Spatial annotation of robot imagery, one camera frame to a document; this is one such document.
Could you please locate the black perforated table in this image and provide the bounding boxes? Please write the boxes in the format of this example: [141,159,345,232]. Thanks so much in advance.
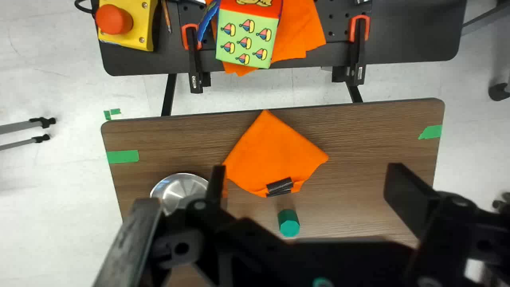
[97,0,468,117]

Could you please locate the grey tripod leg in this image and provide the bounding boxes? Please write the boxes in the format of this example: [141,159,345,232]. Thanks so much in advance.
[0,132,52,152]
[0,114,57,135]

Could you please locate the blue cable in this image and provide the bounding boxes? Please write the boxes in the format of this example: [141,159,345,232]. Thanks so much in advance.
[196,1,221,44]

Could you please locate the steel pan with wire handle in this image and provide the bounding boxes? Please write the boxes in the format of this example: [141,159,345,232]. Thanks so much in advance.
[148,170,212,216]

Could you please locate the black binder clip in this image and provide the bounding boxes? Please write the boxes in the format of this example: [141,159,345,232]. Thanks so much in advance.
[264,176,294,197]

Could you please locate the yellow box with red button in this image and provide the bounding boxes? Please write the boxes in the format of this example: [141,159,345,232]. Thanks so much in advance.
[94,0,159,53]

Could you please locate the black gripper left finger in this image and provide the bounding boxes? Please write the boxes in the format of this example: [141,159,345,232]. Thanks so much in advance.
[204,163,228,214]

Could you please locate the green block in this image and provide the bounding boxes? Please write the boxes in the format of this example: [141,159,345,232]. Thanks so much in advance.
[277,207,302,238]

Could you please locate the black cable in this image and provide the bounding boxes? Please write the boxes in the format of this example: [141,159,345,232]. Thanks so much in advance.
[73,0,100,15]

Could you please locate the black caster wheel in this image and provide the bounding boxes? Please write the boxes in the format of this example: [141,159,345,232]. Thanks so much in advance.
[487,81,510,101]

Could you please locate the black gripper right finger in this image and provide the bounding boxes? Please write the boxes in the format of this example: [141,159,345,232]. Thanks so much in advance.
[382,160,443,240]

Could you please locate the orange pencil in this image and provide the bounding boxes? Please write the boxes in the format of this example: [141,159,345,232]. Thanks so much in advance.
[161,0,173,34]

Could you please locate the orange folded cloth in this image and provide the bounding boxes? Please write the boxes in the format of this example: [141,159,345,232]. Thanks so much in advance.
[221,108,331,199]

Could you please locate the orange black clamp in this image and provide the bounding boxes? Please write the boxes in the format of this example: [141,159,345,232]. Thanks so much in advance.
[331,14,373,87]
[180,20,212,95]

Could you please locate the green tape strip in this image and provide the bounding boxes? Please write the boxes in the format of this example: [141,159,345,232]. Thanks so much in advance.
[105,148,141,165]
[417,122,444,141]
[102,106,122,120]

